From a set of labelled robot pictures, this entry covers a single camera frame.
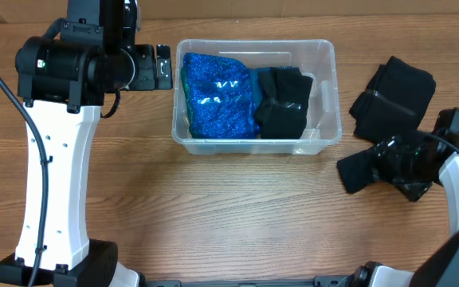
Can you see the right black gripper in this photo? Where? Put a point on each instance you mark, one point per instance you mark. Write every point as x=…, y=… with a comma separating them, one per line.
x=412, y=187

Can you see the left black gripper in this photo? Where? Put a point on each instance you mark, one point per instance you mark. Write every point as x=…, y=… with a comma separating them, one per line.
x=147, y=78

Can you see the clear plastic storage bin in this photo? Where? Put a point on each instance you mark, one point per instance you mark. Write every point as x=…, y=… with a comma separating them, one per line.
x=315, y=58

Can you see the small black cloth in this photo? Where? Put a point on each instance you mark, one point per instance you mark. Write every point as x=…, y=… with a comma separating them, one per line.
x=358, y=171

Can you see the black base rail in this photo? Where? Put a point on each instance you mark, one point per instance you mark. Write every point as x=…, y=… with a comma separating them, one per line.
x=318, y=281

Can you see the large black garment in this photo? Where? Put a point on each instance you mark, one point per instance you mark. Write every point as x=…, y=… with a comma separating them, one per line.
x=394, y=101

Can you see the blue denim jeans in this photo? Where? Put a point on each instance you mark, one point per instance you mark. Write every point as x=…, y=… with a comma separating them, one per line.
x=257, y=89

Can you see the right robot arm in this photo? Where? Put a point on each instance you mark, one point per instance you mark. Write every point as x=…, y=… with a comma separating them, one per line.
x=439, y=164

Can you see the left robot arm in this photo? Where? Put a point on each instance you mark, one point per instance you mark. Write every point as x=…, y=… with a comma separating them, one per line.
x=63, y=77

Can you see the blue sequin cloth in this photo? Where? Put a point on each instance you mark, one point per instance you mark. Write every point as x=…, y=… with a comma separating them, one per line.
x=219, y=97

